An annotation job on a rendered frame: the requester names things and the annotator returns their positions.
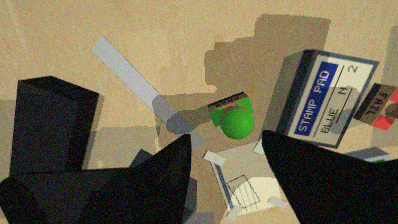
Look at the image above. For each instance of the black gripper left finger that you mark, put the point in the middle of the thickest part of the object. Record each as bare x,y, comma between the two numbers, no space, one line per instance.
153,192

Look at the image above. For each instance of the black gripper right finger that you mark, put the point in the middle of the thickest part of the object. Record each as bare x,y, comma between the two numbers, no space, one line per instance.
327,187

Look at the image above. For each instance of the red-handled rubber stamp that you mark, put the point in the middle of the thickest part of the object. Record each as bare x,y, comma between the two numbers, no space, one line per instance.
380,107

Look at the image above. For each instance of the green rubber stamp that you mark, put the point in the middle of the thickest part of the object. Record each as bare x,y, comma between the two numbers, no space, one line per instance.
234,115

